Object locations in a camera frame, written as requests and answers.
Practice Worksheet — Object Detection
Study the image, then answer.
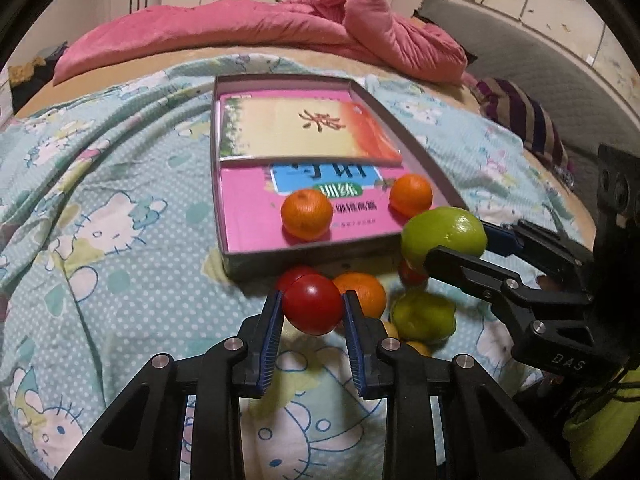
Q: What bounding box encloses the teal Hello Kitty blanket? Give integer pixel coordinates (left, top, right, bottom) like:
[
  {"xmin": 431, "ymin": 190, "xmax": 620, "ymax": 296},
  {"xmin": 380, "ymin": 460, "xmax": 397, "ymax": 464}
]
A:
[{"xmin": 1, "ymin": 53, "xmax": 593, "ymax": 479}]

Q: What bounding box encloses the pink quilt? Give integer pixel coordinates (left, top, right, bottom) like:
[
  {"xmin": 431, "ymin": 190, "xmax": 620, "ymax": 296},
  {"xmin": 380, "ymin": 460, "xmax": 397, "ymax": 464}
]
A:
[{"xmin": 53, "ymin": 0, "xmax": 468, "ymax": 84}]

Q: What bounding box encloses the red tomato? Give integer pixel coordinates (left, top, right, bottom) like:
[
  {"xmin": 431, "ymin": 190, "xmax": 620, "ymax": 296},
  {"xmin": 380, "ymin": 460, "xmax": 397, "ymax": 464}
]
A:
[
  {"xmin": 276, "ymin": 266, "xmax": 319, "ymax": 292},
  {"xmin": 282, "ymin": 274, "xmax": 345, "ymax": 337}
]

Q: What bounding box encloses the orange in tray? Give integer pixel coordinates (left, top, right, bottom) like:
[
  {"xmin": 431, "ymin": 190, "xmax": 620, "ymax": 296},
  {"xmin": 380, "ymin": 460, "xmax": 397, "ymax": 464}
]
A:
[
  {"xmin": 390, "ymin": 174, "xmax": 433, "ymax": 218},
  {"xmin": 280, "ymin": 188, "xmax": 333, "ymax": 242}
]

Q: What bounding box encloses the round green apple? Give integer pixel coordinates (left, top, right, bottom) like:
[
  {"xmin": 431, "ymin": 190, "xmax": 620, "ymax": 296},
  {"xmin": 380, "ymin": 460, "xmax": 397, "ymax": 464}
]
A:
[{"xmin": 400, "ymin": 206, "xmax": 488, "ymax": 273}]

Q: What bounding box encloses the striped purple pillow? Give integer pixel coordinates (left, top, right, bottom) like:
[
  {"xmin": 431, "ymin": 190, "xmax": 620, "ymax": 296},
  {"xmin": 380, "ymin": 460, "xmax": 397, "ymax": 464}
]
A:
[{"xmin": 472, "ymin": 78, "xmax": 573, "ymax": 171}]

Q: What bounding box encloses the grey cardboard tray box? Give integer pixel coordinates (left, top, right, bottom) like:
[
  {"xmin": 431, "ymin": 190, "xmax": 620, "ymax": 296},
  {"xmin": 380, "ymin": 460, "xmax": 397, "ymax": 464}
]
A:
[{"xmin": 210, "ymin": 74, "xmax": 465, "ymax": 281}]

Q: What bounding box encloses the yellow orange book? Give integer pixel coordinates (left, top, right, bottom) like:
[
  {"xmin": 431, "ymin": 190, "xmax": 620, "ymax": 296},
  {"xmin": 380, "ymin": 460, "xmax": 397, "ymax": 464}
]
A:
[{"xmin": 219, "ymin": 94, "xmax": 402, "ymax": 165}]

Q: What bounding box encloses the yellow-brown plush toy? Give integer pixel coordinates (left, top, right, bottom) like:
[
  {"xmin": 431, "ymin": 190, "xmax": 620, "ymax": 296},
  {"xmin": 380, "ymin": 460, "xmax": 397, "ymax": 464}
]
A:
[{"xmin": 8, "ymin": 56, "xmax": 47, "ymax": 87}]

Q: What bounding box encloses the small yellow-brown fruit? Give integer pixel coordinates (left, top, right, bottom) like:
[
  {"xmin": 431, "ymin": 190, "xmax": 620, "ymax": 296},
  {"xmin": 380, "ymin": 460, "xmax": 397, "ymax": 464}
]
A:
[{"xmin": 383, "ymin": 321, "xmax": 432, "ymax": 356}]

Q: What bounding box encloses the left orange in tray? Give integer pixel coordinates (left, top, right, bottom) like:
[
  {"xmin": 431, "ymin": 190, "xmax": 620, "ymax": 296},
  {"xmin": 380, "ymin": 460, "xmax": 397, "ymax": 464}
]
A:
[{"xmin": 280, "ymin": 188, "xmax": 333, "ymax": 242}]

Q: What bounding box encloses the large orange tangerine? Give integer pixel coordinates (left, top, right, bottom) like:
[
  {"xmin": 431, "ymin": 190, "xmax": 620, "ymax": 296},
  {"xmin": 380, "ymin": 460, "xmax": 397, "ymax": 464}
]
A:
[{"xmin": 333, "ymin": 272, "xmax": 387, "ymax": 318}]

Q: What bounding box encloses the pink workbook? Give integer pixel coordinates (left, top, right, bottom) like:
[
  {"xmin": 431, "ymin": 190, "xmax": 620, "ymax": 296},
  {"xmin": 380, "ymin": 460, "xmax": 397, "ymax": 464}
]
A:
[{"xmin": 217, "ymin": 90, "xmax": 406, "ymax": 254}]

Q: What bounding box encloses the right orange in tray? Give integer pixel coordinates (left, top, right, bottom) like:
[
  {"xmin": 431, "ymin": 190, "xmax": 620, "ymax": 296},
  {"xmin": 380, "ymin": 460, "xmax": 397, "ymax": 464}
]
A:
[{"xmin": 390, "ymin": 174, "xmax": 433, "ymax": 218}]

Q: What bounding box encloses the lumpy green apple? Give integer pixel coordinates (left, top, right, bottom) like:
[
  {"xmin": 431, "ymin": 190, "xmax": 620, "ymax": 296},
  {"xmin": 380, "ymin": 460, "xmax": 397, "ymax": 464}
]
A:
[{"xmin": 390, "ymin": 289, "xmax": 457, "ymax": 344}]

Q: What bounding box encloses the wall painting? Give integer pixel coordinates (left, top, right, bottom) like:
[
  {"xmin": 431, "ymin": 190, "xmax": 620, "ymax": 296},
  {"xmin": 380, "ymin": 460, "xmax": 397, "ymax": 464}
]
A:
[{"xmin": 466, "ymin": 0, "xmax": 639, "ymax": 110}]

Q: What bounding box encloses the grey headboard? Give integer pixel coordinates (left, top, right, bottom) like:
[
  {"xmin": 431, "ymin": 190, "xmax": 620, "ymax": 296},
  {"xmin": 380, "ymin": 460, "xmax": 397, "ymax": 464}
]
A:
[{"xmin": 413, "ymin": 0, "xmax": 639, "ymax": 216}]

